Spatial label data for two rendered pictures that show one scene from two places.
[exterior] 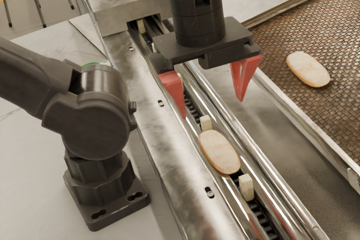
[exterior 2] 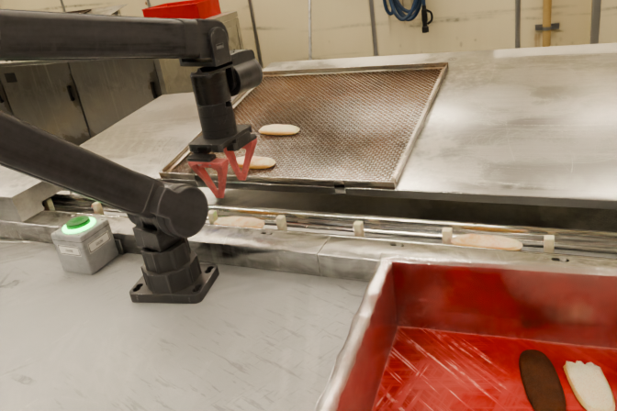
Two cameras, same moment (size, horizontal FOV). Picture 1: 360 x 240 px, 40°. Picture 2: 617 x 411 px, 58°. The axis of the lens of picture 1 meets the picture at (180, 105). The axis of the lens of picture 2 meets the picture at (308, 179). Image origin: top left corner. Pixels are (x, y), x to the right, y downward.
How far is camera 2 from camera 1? 0.60 m
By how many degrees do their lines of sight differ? 47
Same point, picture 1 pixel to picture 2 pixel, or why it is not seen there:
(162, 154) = (207, 238)
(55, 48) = not seen: outside the picture
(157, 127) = not seen: hidden behind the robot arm
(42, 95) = (148, 192)
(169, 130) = not seen: hidden behind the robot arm
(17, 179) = (77, 325)
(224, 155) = (249, 220)
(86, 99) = (178, 187)
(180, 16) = (217, 116)
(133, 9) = (46, 188)
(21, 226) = (132, 335)
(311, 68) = (258, 160)
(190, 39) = (224, 131)
